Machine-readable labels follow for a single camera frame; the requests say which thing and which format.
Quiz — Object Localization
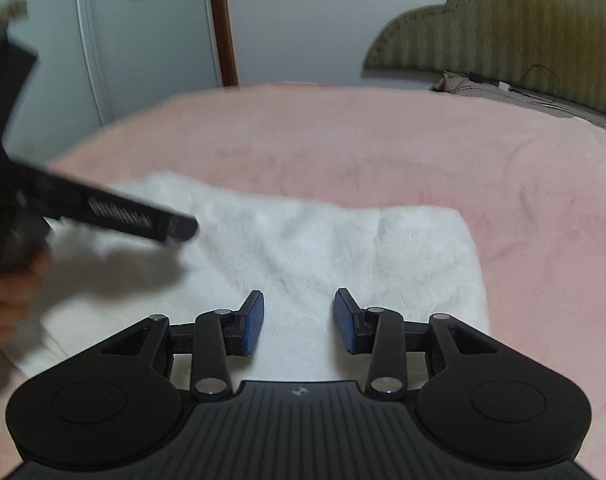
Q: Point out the pink bed blanket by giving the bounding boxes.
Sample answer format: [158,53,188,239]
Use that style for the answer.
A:
[0,81,606,480]

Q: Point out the white pants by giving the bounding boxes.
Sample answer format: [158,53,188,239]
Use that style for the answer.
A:
[19,170,492,382]

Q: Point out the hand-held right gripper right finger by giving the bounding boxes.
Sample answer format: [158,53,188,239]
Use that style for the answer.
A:
[333,288,507,401]

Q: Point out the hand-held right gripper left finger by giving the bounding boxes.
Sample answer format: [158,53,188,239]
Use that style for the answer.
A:
[95,289,265,401]

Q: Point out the person's left hand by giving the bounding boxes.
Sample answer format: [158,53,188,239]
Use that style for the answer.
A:
[0,251,52,347]

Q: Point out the olive padded headboard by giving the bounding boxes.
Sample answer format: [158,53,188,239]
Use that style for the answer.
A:
[362,0,606,127]

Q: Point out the grey pillow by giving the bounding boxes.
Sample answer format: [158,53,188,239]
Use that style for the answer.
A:
[432,71,606,137]

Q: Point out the brown wooden door frame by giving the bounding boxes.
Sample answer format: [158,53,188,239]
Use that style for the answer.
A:
[205,0,240,87]

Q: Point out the black cable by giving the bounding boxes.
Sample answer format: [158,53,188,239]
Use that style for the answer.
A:
[513,64,584,108]

